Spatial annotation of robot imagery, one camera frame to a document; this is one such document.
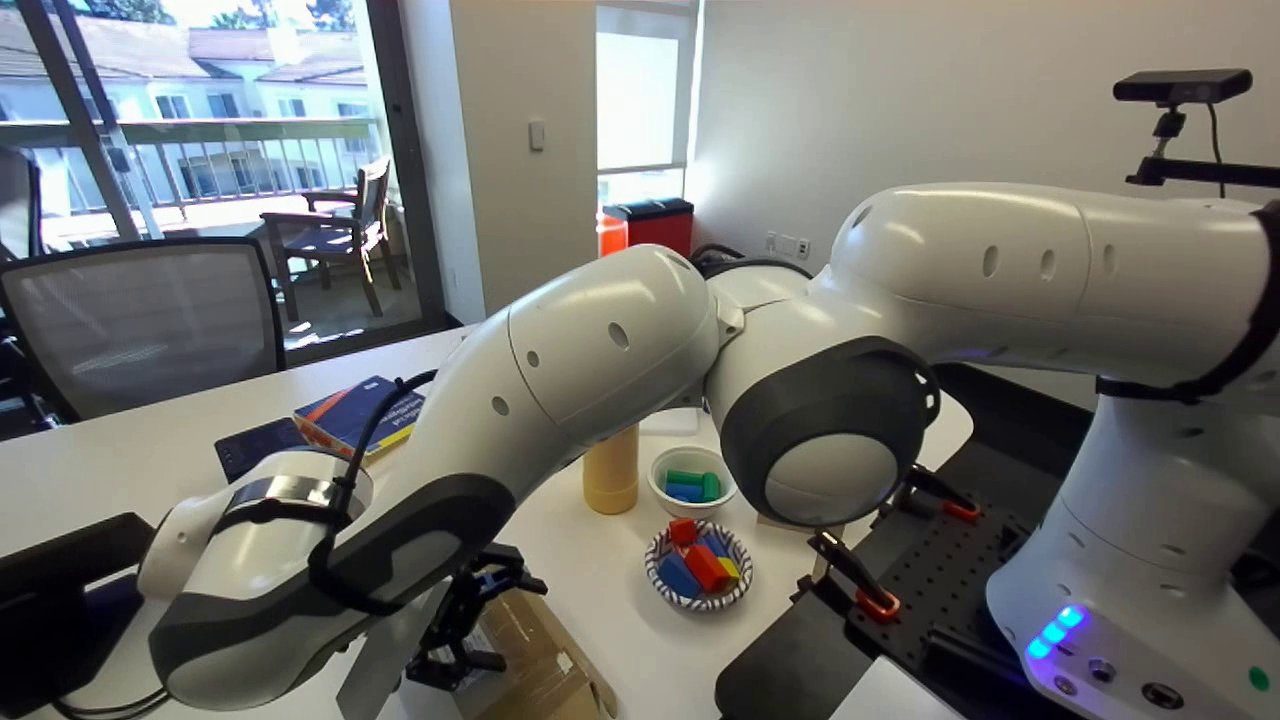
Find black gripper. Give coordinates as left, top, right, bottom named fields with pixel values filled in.
left=404, top=538, right=553, bottom=692

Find white bowl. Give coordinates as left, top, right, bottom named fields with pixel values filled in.
left=643, top=442, right=741, bottom=526

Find blue and yellow book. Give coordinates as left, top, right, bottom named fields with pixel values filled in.
left=293, top=374, right=433, bottom=463

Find black square box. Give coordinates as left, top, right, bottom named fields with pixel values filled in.
left=211, top=417, right=310, bottom=489

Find red storage bin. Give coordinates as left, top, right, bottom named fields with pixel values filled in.
left=621, top=198, right=696, bottom=260

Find yellow wooden bottle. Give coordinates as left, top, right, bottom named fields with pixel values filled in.
left=581, top=425, right=643, bottom=520

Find grey mesh office chair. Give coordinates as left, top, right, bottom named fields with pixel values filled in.
left=0, top=235, right=287, bottom=428

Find brown cardboard box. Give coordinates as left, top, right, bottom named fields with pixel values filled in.
left=451, top=585, right=621, bottom=720

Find black camera sensor bar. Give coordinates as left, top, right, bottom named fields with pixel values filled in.
left=1114, top=69, right=1257, bottom=109

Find white paper sheet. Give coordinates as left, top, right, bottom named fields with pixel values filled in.
left=823, top=653, right=970, bottom=720

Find black and orange clamp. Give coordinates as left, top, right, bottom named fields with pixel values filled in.
left=806, top=526, right=908, bottom=627
left=894, top=459, right=988, bottom=527

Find blue patterned bowl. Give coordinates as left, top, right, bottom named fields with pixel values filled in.
left=643, top=520, right=758, bottom=621

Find red cylinder block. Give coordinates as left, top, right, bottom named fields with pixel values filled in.
left=680, top=542, right=734, bottom=600

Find orange storage bin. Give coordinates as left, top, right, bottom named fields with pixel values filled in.
left=596, top=207, right=631, bottom=260

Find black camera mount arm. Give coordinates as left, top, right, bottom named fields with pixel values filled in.
left=1123, top=104, right=1280, bottom=192

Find wooden outdoor chair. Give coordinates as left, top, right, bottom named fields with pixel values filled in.
left=255, top=155, right=404, bottom=326

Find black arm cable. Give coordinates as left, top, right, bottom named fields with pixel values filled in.
left=304, top=369, right=443, bottom=621

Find black mounting plate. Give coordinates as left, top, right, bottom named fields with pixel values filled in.
left=714, top=366, right=1114, bottom=720

